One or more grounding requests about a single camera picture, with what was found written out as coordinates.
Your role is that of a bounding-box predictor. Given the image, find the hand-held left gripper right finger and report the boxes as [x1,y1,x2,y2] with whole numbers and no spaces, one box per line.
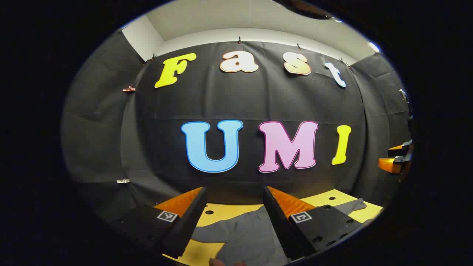
[263,186,364,261]

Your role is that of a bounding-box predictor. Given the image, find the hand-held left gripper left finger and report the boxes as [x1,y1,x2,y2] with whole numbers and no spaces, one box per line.
[111,187,208,259]

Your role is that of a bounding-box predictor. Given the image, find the grey button shirt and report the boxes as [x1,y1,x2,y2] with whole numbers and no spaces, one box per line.
[190,198,367,266]

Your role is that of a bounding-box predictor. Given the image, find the black backdrop cloth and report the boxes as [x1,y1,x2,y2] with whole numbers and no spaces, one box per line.
[61,30,412,222]

